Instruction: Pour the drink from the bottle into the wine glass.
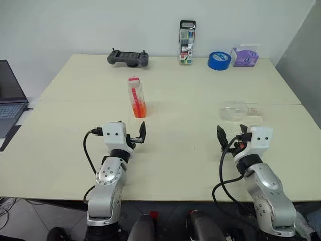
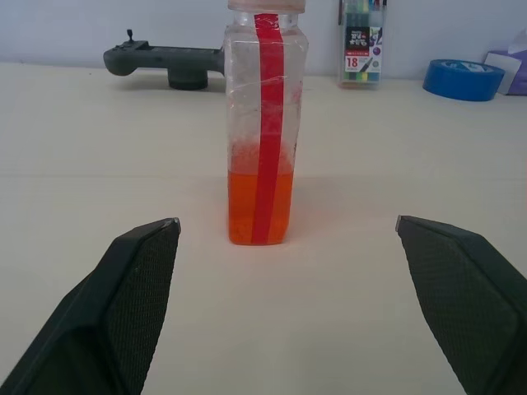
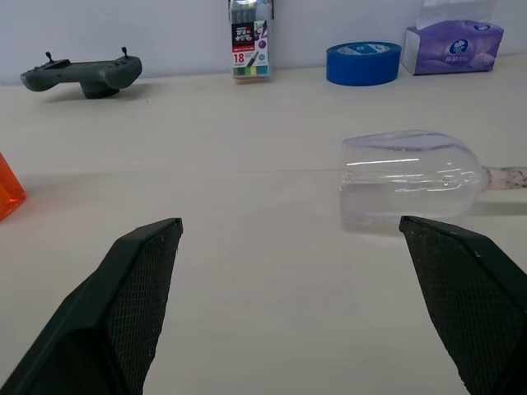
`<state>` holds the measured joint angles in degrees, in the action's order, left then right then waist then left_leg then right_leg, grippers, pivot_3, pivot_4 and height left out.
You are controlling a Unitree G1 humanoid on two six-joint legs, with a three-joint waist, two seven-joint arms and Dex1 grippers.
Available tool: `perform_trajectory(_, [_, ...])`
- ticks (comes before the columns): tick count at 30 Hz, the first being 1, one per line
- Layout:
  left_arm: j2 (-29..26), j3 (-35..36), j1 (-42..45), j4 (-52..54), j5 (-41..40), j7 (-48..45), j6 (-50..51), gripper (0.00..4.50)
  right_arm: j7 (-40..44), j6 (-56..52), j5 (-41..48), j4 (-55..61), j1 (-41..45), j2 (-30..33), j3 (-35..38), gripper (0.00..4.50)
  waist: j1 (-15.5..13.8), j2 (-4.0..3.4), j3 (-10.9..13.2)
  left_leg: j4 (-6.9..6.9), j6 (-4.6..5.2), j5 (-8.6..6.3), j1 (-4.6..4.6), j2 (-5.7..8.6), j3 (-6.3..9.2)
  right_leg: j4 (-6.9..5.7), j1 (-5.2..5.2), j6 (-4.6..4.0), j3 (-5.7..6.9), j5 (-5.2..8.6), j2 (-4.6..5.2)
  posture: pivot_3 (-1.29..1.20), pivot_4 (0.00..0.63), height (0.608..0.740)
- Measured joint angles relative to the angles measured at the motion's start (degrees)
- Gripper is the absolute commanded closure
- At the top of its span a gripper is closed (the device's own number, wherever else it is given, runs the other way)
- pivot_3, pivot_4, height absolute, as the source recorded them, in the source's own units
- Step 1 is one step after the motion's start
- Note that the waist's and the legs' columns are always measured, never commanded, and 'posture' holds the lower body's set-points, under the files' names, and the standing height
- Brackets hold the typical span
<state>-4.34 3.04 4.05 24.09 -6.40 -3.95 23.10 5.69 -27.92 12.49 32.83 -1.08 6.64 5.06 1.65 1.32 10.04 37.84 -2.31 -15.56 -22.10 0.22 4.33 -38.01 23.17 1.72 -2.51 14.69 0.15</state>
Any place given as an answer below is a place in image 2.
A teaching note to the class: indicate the purple tissue box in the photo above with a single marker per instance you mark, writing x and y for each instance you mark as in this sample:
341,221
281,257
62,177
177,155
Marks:
514,70

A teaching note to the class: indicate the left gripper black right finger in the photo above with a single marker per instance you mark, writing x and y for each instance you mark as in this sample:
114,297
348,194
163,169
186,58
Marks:
469,304

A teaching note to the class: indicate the dark grey handheld controller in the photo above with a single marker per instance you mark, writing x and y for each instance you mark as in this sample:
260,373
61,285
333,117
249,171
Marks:
185,61

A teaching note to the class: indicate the blue tape roll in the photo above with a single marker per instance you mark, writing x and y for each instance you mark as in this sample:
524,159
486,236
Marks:
461,84

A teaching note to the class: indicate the clear bottle with orange liquid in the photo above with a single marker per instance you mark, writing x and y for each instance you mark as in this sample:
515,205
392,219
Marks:
247,205

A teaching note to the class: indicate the clear marker pen box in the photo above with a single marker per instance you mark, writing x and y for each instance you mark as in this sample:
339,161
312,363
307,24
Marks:
362,61

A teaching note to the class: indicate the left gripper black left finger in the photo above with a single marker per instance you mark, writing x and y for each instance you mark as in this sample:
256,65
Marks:
103,312

